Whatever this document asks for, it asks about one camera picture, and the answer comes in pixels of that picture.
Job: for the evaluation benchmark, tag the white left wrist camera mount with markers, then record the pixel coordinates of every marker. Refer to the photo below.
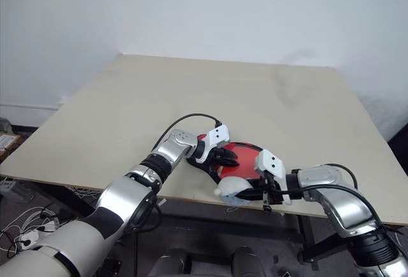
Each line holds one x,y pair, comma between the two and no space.
218,135

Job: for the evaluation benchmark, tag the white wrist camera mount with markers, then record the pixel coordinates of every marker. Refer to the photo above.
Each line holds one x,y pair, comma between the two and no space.
271,162
218,135

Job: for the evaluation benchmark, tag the brown cardboard box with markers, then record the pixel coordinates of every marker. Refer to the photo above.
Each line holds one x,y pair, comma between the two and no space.
8,143

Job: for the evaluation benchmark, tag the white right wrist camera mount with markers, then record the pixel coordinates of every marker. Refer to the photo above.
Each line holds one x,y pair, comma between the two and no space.
271,162

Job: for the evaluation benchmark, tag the red table tennis paddle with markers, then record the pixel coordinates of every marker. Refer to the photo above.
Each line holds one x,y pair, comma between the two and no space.
243,162

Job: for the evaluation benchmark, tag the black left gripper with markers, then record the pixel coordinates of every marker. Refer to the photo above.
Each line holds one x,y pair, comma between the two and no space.
214,157

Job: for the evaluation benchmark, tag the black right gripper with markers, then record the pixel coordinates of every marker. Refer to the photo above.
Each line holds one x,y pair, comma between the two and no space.
267,194

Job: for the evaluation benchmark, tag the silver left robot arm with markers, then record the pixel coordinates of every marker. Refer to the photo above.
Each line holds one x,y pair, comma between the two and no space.
127,200

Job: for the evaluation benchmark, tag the white power strip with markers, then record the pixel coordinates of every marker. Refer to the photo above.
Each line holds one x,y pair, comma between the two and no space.
28,235

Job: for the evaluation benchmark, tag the red round plate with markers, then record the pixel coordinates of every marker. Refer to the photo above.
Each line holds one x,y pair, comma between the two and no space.
236,186

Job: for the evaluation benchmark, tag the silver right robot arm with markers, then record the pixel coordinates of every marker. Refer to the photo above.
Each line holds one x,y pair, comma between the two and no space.
331,181

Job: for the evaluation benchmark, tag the grey rounded shape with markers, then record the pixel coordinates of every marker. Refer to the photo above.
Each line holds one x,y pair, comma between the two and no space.
170,264
248,262

